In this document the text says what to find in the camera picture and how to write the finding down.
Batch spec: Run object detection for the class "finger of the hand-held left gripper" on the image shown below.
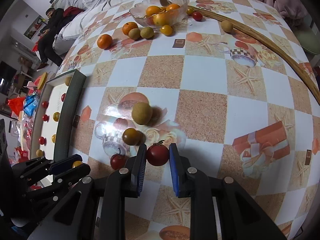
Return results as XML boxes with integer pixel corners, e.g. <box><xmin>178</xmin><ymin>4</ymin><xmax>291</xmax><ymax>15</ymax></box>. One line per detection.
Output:
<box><xmin>24</xmin><ymin>163</ymin><xmax>91</xmax><ymax>203</ymax></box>
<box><xmin>11</xmin><ymin>154</ymin><xmax>83</xmax><ymax>187</ymax></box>

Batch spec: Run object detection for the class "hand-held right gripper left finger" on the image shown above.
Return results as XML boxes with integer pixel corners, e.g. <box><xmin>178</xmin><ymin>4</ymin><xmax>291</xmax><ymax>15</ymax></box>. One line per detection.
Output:
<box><xmin>27</xmin><ymin>144</ymin><xmax>148</xmax><ymax>240</ymax></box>

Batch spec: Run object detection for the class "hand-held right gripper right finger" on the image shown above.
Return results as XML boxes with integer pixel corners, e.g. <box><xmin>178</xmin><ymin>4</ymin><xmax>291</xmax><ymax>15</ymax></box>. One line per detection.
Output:
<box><xmin>169</xmin><ymin>144</ymin><xmax>288</xmax><ymax>240</ymax></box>

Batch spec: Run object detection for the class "white tray with dark rim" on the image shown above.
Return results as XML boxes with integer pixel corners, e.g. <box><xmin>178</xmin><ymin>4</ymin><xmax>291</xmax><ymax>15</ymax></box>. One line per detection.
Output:
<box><xmin>29</xmin><ymin>69</ymin><xmax>87</xmax><ymax>162</ymax></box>

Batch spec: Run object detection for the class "yellow-brown cherry tomato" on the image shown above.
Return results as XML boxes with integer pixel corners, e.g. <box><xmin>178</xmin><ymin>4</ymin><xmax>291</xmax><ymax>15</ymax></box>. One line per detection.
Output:
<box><xmin>122</xmin><ymin>128</ymin><xmax>142</xmax><ymax>146</ymax></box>

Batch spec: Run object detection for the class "pile of red white packets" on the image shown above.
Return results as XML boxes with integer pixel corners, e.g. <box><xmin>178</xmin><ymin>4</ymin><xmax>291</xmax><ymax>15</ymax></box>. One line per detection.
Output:
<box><xmin>7</xmin><ymin>117</ymin><xmax>34</xmax><ymax>161</ymax></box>

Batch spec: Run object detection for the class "blue packet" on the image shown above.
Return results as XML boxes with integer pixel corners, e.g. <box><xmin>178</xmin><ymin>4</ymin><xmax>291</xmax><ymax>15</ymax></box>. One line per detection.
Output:
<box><xmin>23</xmin><ymin>94</ymin><xmax>38</xmax><ymax>117</ymax></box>

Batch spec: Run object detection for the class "red plastic bag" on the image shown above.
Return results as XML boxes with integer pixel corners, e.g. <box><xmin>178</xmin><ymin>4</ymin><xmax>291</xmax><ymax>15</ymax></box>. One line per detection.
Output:
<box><xmin>6</xmin><ymin>97</ymin><xmax>26</xmax><ymax>117</ymax></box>

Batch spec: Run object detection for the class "yellow round lid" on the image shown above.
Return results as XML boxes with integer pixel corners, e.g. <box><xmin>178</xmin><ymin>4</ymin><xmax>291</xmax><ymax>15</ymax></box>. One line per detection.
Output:
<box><xmin>37</xmin><ymin>72</ymin><xmax>48</xmax><ymax>90</ymax></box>

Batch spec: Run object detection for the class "black screen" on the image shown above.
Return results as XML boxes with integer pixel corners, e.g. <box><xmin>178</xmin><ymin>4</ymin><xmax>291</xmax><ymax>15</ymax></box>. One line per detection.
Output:
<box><xmin>0</xmin><ymin>61</ymin><xmax>16</xmax><ymax>94</ymax></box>

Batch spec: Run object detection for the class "white quilted cushion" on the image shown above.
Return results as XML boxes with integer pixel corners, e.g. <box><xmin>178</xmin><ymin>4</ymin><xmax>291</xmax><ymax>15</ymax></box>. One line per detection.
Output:
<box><xmin>55</xmin><ymin>5</ymin><xmax>113</xmax><ymax>40</ymax></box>

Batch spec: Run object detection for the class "red cloth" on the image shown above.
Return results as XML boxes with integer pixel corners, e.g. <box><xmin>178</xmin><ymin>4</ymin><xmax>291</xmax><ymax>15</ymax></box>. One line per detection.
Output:
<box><xmin>64</xmin><ymin>6</ymin><xmax>86</xmax><ymax>18</ymax></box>

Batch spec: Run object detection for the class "long wooden stick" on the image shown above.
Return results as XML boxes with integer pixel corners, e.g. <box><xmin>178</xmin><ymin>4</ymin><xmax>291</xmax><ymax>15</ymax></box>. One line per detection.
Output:
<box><xmin>187</xmin><ymin>4</ymin><xmax>320</xmax><ymax>103</ymax></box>

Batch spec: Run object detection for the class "clear glass bowl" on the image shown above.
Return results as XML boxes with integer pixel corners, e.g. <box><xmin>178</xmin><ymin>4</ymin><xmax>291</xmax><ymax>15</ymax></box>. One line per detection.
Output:
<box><xmin>129</xmin><ymin>0</ymin><xmax>188</xmax><ymax>28</ymax></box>

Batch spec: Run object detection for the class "wall poster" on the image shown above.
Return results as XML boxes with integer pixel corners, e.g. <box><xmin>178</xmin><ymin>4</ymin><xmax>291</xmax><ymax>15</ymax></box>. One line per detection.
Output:
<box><xmin>24</xmin><ymin>15</ymin><xmax>47</xmax><ymax>40</ymax></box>

